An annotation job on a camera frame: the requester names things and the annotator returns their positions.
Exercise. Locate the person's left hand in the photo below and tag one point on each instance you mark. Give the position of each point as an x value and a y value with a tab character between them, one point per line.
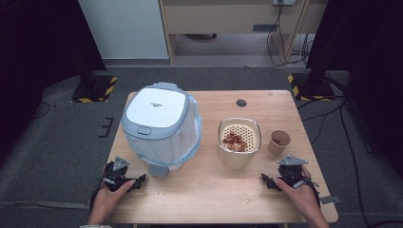
106	202

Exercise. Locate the white and blue pedal bin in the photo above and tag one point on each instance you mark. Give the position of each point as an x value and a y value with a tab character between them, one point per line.
155	107

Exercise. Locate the light wooden desk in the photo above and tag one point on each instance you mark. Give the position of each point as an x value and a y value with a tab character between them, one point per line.
221	17

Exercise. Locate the red-brown food scraps in strainer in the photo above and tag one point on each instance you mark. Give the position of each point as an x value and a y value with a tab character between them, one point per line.
235	141

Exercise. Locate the clear plastic bin liner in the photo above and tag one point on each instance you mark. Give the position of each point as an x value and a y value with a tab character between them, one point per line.
177	145

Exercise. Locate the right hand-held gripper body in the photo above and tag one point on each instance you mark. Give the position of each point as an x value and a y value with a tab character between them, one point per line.
290	172

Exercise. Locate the person's right hand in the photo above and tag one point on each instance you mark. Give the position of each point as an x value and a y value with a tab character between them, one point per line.
305	198

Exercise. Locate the brown paper cup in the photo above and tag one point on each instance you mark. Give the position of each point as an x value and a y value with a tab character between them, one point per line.
275	148

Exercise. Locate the white power strip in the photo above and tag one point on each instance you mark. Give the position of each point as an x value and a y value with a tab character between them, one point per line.
284	2

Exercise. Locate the beige container with strainer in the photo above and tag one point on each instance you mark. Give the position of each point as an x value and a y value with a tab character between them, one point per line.
237	160

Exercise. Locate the printed white left sleeve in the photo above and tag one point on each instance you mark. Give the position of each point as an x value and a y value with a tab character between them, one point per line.
95	226

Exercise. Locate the black stand with striped base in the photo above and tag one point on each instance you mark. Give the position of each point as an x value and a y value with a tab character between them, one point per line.
312	87
95	90

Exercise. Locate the white cabinet panel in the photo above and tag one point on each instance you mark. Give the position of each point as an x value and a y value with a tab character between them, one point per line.
123	28

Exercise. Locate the red food scraps in cup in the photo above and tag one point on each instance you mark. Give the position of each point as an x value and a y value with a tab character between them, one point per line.
278	142

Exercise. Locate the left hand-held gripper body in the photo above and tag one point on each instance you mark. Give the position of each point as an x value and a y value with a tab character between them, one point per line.
111	174

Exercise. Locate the black curtain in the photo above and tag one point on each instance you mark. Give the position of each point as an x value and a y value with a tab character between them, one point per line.
41	47
370	47

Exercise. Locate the dark round table grommet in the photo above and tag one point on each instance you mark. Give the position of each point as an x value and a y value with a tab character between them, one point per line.
241	103

